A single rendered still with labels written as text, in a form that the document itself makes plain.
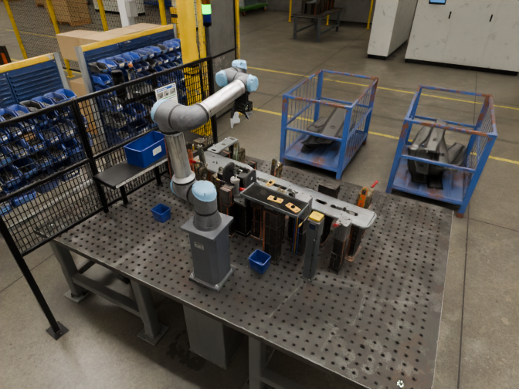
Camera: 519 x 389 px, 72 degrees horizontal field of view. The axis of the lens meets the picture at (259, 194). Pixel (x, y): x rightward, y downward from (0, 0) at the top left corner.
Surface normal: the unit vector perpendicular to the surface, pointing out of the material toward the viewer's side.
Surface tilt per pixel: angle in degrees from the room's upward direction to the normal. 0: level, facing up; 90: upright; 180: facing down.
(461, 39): 90
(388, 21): 90
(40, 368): 0
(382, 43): 90
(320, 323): 0
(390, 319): 0
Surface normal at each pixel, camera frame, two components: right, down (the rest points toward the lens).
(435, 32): -0.45, 0.51
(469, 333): 0.00, -0.82
